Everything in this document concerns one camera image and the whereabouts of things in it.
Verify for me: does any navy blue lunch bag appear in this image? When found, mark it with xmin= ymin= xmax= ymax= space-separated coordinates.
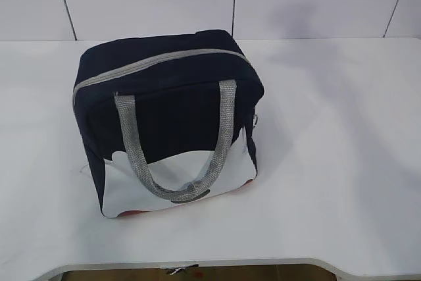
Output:
xmin=72 ymin=30 xmax=264 ymax=218

